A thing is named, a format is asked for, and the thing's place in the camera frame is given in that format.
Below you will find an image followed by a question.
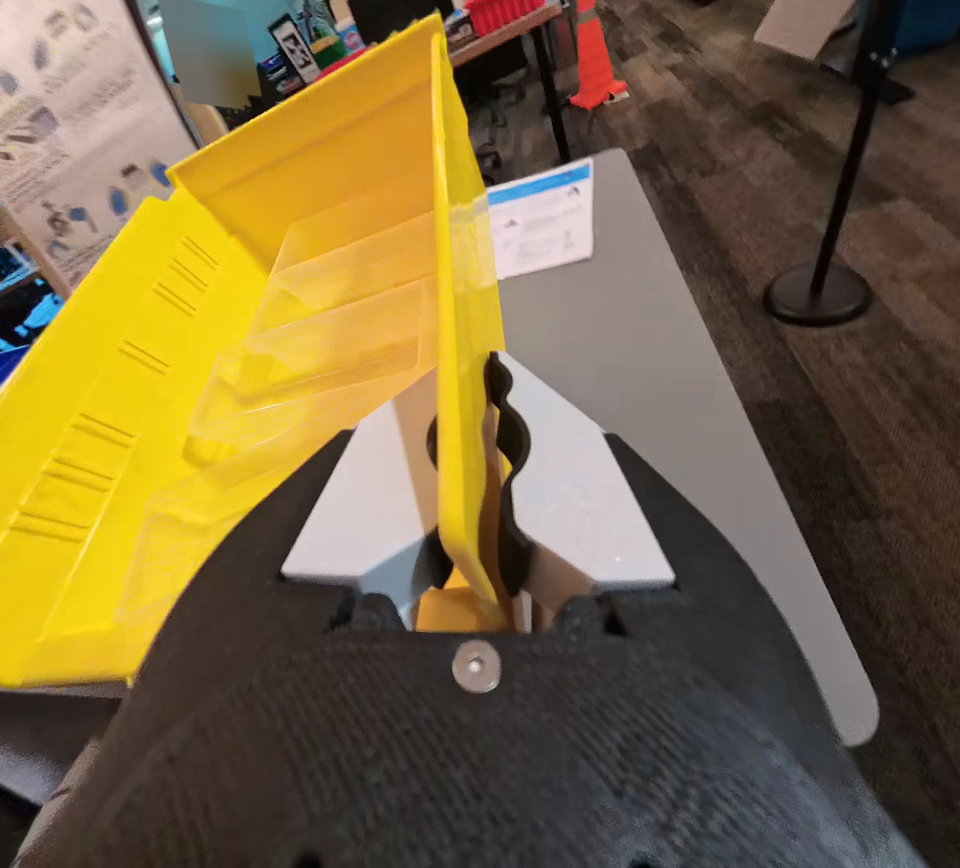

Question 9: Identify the wooden table with black legs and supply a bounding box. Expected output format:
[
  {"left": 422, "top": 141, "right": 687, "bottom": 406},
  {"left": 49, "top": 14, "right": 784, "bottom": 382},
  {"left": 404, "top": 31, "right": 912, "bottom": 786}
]
[{"left": 446, "top": 1, "right": 575, "bottom": 166}]

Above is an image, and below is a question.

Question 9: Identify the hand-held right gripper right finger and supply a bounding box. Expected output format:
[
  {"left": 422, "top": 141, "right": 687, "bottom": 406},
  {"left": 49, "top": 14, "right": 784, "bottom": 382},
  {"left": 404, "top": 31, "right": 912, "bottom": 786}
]
[{"left": 483, "top": 350, "right": 678, "bottom": 633}]

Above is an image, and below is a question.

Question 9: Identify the wall poster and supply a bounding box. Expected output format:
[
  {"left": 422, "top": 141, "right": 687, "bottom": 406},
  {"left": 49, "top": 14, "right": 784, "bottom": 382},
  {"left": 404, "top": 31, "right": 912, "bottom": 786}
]
[{"left": 0, "top": 0, "right": 200, "bottom": 288}]

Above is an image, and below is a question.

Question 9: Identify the blue plastic bin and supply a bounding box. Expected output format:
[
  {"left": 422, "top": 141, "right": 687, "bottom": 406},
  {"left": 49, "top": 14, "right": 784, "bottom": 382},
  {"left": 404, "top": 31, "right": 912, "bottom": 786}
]
[{"left": 0, "top": 245, "right": 65, "bottom": 389}]

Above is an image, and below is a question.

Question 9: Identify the grey desk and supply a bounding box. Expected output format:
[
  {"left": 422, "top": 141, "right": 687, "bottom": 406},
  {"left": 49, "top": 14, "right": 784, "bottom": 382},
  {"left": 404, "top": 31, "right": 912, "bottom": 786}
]
[{"left": 0, "top": 148, "right": 880, "bottom": 809}]

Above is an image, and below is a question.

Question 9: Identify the fiducial marker sign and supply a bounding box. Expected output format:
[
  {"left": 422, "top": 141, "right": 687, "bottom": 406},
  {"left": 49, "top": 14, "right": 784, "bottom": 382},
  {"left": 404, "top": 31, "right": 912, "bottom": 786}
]
[{"left": 268, "top": 15, "right": 318, "bottom": 87}]

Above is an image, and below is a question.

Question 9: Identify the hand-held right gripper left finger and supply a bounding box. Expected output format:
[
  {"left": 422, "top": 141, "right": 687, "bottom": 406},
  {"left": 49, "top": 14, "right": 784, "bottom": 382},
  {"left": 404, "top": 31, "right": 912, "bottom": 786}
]
[{"left": 282, "top": 367, "right": 453, "bottom": 631}]

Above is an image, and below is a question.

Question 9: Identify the printed paper sheet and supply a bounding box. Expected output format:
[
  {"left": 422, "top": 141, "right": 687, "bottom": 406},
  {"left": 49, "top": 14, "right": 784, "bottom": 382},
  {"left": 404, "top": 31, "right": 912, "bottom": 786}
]
[{"left": 486, "top": 159, "right": 595, "bottom": 281}]

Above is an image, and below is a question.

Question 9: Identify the orange traffic cone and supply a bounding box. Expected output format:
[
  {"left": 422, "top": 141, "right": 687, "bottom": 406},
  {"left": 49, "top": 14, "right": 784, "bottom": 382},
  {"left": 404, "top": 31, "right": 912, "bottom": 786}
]
[{"left": 567, "top": 0, "right": 630, "bottom": 112}]

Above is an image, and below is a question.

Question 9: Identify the black stanchion post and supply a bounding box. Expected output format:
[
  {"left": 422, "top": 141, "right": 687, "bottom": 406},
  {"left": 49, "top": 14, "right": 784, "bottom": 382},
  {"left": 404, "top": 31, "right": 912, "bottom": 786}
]
[{"left": 763, "top": 0, "right": 918, "bottom": 327}]

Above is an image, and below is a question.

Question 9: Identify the yellow plastic bin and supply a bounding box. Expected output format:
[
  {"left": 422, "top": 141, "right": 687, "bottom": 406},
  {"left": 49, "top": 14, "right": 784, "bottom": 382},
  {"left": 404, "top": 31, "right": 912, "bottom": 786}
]
[{"left": 0, "top": 13, "right": 520, "bottom": 689}]

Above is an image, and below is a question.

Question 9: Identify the small clear plastic drawer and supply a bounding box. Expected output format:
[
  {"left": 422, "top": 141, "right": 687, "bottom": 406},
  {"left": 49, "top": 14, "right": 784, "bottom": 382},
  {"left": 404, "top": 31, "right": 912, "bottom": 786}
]
[
  {"left": 223, "top": 279, "right": 426, "bottom": 406},
  {"left": 271, "top": 209, "right": 438, "bottom": 295}
]

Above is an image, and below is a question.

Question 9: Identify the black monitor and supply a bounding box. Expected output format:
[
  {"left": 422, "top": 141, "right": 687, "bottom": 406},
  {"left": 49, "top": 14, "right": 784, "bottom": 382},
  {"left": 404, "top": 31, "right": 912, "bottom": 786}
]
[{"left": 347, "top": 0, "right": 457, "bottom": 48}]

